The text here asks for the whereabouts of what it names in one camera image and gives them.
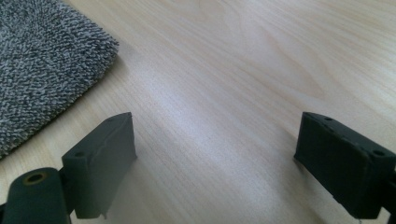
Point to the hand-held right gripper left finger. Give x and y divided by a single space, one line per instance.
99 161

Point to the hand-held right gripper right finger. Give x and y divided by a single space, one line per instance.
339 168

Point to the grey terry cloth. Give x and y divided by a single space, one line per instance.
43 68

